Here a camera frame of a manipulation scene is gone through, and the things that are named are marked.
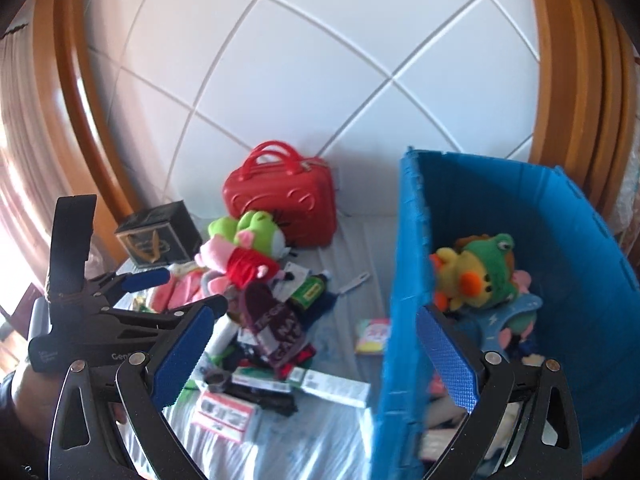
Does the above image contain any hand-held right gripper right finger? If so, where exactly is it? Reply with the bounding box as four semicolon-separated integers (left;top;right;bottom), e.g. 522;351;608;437
416;304;583;480

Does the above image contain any white green long box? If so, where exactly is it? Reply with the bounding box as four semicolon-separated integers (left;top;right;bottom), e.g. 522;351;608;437
287;366;371;408

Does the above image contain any white plastic clip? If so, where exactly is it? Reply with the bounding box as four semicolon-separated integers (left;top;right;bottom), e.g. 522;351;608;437
340;272;371;293

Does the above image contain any maroon printed cloth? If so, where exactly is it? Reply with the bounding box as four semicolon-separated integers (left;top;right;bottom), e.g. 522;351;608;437
237;280;318;376

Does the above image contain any green frog plush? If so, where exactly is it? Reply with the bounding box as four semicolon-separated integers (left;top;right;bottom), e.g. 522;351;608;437
207;210;293;261

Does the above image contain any wooden bed frame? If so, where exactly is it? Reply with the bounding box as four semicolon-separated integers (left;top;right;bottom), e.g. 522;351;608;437
0;0;640;311

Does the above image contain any pink pig plush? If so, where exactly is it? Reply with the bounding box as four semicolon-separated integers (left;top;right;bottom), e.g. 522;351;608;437
194;232;286;293

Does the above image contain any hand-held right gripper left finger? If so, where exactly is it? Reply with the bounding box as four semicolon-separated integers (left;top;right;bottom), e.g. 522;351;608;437
47;305;216;480

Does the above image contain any blue plastic crate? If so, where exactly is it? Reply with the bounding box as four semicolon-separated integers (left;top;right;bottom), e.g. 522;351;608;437
370;146;640;480

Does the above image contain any red white flat packet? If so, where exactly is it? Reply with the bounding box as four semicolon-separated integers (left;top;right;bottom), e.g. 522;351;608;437
192;390;261;443

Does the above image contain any yellow pink sponge pack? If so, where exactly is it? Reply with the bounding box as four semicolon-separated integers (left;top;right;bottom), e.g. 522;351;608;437
355;317;391;356

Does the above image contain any green label dark bottle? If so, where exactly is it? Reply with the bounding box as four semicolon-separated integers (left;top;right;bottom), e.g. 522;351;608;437
287;275;328;311

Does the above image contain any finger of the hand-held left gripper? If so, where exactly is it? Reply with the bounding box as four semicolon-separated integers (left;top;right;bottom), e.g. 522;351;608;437
107;294;228;342
82;266;172;311

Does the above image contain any black flat object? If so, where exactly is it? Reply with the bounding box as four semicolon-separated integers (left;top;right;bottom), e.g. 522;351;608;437
225;385;298;416

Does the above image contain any yellow duck plush green hood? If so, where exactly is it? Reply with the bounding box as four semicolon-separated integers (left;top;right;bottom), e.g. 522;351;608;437
430;232;518;313

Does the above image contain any red hard case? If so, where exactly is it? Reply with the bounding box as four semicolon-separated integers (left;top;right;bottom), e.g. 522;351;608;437
222;140;338;250

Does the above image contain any sheer curtain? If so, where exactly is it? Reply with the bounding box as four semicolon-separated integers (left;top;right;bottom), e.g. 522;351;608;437
0;35;56;311

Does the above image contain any black gift bag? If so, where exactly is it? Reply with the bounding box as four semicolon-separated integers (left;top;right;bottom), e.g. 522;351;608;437
114;200;203;268

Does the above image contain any white padded headboard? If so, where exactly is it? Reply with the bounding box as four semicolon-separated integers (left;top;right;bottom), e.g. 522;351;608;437
75;0;546;221

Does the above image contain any person's left forearm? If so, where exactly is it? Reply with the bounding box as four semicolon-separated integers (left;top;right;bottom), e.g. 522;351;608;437
0;360;66;480

